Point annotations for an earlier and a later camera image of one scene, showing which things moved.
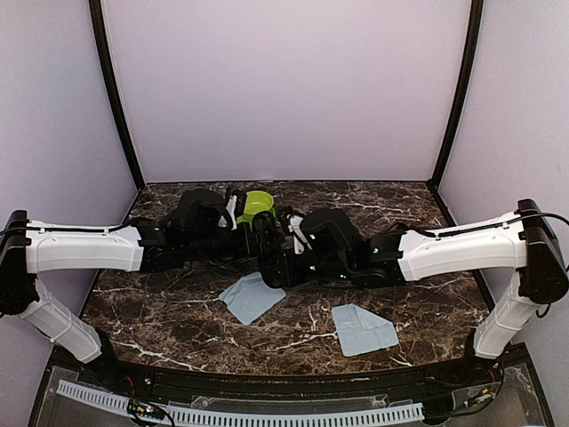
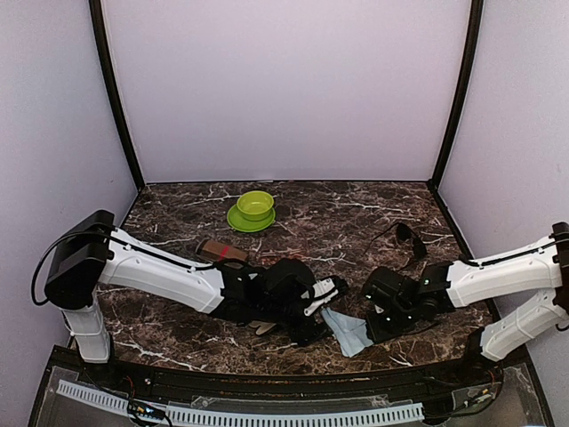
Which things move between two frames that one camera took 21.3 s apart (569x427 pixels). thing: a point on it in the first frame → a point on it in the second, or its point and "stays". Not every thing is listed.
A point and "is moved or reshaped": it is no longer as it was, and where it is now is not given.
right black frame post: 476,10 stays
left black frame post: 111,92 stays
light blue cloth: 361,332 is moved or reshaped
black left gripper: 259,246 → 310,333
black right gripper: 288,277 → 377,334
